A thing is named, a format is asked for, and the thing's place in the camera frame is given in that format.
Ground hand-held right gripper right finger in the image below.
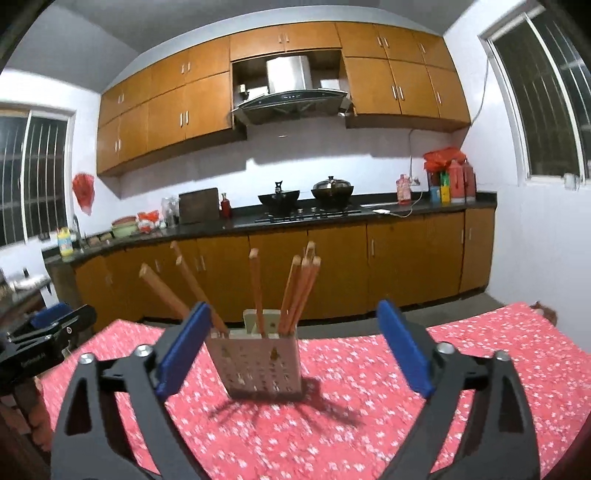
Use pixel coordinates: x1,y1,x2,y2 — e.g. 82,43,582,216
375,299,542,480

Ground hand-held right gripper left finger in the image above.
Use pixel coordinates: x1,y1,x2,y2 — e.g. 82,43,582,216
50,301,214,480

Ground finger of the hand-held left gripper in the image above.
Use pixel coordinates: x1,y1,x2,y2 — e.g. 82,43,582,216
31,302,69,328
7,305,99,344

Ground white perforated chopstick holder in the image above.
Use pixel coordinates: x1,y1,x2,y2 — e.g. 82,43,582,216
203,308,304,401

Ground metal basin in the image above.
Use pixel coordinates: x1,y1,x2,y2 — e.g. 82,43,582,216
0,272,49,294

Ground wooden base cabinets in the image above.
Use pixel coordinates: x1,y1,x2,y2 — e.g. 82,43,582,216
46,208,497,324

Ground red floral tablecloth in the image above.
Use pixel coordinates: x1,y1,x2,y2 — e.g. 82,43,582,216
34,302,591,480

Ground green cooking pot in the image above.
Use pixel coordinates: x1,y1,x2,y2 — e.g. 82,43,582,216
112,215,139,238

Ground barred window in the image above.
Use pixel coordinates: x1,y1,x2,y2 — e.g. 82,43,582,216
0,108,77,247
478,4,591,185

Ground glass jars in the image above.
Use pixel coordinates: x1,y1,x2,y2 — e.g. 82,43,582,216
161,196,180,227

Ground brown fuzzy object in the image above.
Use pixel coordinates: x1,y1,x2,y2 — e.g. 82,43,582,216
531,301,559,324

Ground dark cutting board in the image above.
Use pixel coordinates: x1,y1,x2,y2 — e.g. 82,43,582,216
178,187,220,225

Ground black kitchen countertop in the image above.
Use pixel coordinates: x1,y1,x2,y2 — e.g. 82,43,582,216
44,191,498,266

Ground gas stove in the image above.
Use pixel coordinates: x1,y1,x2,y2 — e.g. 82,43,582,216
255,207,363,224

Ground colourful plastic containers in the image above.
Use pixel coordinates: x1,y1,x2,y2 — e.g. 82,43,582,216
429,173,451,204

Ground black wok with lid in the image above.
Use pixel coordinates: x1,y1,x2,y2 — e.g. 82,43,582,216
311,175,355,208

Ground steel range hood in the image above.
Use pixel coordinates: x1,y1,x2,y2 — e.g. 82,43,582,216
231,54,354,126

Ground red plastic bag on wall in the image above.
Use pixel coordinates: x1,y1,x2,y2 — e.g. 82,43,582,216
71,173,97,215

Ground black wok with handle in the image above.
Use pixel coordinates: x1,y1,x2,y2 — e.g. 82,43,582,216
257,182,301,215

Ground white power cable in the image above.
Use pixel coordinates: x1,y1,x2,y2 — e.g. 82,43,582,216
383,55,491,217

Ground wooden wall cabinets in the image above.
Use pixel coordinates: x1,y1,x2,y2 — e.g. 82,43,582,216
96,21,472,177

